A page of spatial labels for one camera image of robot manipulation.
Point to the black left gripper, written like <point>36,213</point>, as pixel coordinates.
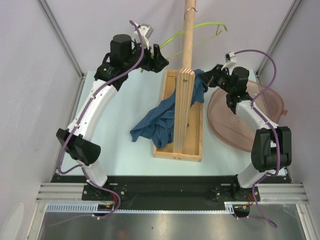
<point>156,64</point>

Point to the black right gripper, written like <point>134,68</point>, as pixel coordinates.
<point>210,77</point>

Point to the green hanger with metal hook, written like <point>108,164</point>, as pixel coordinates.
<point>168,20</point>

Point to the dark blue t shirt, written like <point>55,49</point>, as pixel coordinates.
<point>158,124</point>

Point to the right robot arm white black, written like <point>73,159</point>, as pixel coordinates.
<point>272,144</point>

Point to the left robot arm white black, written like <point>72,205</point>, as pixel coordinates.
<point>126,54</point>

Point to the pink translucent plastic bowl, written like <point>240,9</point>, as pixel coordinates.
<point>232,129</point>

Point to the wooden rack with tray base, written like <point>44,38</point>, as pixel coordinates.
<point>187,142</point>

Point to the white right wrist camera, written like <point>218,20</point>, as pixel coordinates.
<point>230,60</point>

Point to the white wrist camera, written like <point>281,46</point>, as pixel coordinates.
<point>146,31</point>
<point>230,60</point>

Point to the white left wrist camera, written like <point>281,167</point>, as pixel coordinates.
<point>146,31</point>

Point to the right aluminium frame post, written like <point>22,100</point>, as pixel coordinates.
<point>279,34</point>

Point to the aluminium frame post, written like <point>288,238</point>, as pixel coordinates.
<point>279,34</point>
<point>56,28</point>

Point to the left aluminium frame post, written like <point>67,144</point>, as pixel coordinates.
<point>56,28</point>

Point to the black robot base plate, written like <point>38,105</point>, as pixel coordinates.
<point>162,193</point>

